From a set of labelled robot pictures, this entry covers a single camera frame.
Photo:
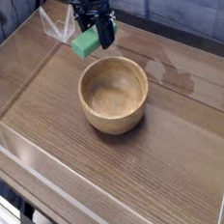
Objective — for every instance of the clear acrylic corner bracket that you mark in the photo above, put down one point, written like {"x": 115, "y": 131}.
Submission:
{"x": 59, "y": 30}

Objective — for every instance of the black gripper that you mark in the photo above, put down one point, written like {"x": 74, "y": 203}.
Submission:
{"x": 99, "y": 12}

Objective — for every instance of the green rectangular block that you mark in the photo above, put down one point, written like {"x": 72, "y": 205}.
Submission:
{"x": 86, "y": 43}

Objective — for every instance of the round wooden bowl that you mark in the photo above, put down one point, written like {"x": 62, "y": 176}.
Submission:
{"x": 113, "y": 93}

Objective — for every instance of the clear acrylic front barrier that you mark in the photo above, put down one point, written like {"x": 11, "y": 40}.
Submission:
{"x": 54, "y": 188}

